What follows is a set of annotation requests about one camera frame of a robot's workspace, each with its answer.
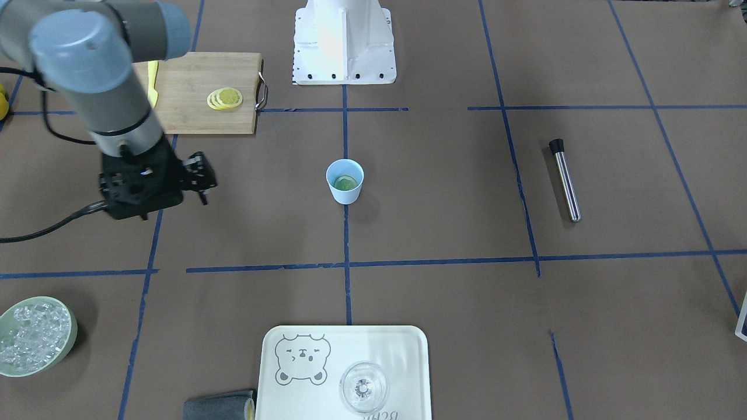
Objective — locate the yellow lemon slices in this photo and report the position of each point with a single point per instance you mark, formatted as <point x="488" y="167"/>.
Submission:
<point x="224" y="99"/>

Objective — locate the white wire cup rack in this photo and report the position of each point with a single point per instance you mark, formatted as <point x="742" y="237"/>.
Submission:
<point x="741" y="320"/>

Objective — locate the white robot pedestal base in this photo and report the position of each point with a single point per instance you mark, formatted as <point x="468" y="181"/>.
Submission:
<point x="343" y="43"/>

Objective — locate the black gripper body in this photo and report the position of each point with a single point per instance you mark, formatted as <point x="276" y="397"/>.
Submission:
<point x="175" y="166"/>

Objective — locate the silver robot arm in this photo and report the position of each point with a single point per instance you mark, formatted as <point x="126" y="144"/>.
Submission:
<point x="86" y="52"/>

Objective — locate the green lime slice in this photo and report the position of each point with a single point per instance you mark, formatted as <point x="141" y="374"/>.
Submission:
<point x="345" y="183"/>

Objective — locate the yellow plastic knife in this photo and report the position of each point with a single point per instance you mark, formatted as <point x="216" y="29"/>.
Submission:
<point x="151" y="91"/>

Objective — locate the bamboo cutting board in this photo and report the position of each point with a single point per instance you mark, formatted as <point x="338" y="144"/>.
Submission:
<point x="184" y="84"/>

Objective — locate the steel muddler black tip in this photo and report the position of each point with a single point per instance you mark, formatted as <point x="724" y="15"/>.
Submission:
<point x="557" y="149"/>

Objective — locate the light blue cup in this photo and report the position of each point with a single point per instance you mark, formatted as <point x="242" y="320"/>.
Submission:
<point x="345" y="167"/>

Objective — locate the clear wine glass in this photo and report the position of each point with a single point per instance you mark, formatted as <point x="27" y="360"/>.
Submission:
<point x="364" y="388"/>

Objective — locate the cream bear tray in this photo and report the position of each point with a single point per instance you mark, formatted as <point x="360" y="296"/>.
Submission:
<point x="301" y="367"/>

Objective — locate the green bowl of ice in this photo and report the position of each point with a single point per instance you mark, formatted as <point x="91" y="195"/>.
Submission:
<point x="37" y="333"/>

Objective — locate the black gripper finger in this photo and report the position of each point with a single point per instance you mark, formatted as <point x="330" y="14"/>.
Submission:
<point x="200" y="176"/>

